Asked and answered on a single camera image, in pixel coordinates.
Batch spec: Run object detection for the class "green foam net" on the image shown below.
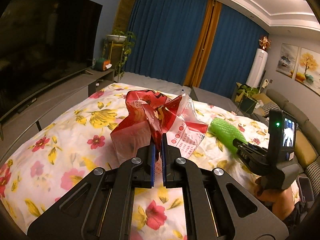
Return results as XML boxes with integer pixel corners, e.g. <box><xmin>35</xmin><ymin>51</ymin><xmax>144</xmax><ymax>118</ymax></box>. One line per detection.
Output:
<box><xmin>208</xmin><ymin>118</ymin><xmax>248</xmax><ymax>157</ymax></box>

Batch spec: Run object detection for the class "red white plastic bag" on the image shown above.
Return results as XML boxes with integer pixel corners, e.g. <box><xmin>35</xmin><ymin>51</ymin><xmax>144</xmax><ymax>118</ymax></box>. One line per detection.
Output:
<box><xmin>111</xmin><ymin>89</ymin><xmax>208</xmax><ymax>163</ymax></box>

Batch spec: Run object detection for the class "person right hand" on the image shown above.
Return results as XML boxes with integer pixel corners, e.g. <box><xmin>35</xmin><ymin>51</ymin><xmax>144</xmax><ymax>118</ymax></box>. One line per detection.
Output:
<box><xmin>254</xmin><ymin>177</ymin><xmax>295</xmax><ymax>220</ymax></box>

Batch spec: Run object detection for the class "grey sectional sofa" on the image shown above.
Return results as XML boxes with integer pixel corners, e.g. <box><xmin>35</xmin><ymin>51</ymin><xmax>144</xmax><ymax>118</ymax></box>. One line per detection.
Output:
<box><xmin>252</xmin><ymin>88</ymin><xmax>320</xmax><ymax>201</ymax></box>

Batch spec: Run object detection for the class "green potted plant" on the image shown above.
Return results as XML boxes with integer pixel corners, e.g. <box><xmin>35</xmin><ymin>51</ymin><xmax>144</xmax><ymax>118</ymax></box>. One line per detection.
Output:
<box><xmin>237</xmin><ymin>85</ymin><xmax>259</xmax><ymax>115</ymax></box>

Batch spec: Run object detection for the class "floral tablecloth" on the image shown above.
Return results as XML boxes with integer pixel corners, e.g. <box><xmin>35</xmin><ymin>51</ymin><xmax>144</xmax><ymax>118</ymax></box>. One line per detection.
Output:
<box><xmin>1</xmin><ymin>83</ymin><xmax>270</xmax><ymax>239</ymax></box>

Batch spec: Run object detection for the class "white standing air conditioner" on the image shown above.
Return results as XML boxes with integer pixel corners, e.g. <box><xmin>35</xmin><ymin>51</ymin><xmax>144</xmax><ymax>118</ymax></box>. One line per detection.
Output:
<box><xmin>246</xmin><ymin>48</ymin><xmax>268</xmax><ymax>88</ymax></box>

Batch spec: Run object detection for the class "orange curtain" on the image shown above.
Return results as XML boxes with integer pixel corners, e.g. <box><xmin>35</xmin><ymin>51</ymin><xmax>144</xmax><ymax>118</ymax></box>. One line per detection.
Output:
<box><xmin>183</xmin><ymin>0</ymin><xmax>222</xmax><ymax>87</ymax></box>

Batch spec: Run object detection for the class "left landscape painting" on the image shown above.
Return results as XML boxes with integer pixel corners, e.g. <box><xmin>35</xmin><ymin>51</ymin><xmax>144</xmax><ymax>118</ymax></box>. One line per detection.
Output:
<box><xmin>276</xmin><ymin>43</ymin><xmax>299</xmax><ymax>78</ymax></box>

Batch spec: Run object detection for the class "middle sailboat tree painting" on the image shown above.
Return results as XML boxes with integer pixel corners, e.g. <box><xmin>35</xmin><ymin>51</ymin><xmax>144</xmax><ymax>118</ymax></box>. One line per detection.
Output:
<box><xmin>295</xmin><ymin>48</ymin><xmax>320</xmax><ymax>95</ymax></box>

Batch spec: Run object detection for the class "red flower decoration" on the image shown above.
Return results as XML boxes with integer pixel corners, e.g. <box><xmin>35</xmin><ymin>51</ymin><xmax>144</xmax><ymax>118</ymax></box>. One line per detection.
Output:
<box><xmin>259</xmin><ymin>36</ymin><xmax>271</xmax><ymax>51</ymax></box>

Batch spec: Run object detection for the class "grey tv cabinet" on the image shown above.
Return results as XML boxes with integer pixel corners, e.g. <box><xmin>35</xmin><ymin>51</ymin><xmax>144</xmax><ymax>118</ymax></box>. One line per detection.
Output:
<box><xmin>1</xmin><ymin>69</ymin><xmax>114</xmax><ymax>164</ymax></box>

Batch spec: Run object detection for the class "blue curtain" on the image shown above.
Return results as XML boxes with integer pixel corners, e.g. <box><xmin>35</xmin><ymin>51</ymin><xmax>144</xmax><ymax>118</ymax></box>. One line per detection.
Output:
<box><xmin>124</xmin><ymin>0</ymin><xmax>266</xmax><ymax>97</ymax></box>

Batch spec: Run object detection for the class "green orange tissue box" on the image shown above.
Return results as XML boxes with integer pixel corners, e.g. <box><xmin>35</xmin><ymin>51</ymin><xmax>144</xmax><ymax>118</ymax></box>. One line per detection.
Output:
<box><xmin>94</xmin><ymin>58</ymin><xmax>112</xmax><ymax>72</ymax></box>

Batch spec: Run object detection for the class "hanging plant on stand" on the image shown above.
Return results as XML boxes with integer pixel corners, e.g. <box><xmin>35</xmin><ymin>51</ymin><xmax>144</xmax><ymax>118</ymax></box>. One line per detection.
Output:
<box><xmin>102</xmin><ymin>29</ymin><xmax>136</xmax><ymax>82</ymax></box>

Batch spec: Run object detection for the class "black television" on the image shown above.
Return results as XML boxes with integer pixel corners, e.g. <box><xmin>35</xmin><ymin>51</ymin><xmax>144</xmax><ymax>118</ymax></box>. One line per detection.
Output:
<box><xmin>0</xmin><ymin>0</ymin><xmax>104</xmax><ymax>126</ymax></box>

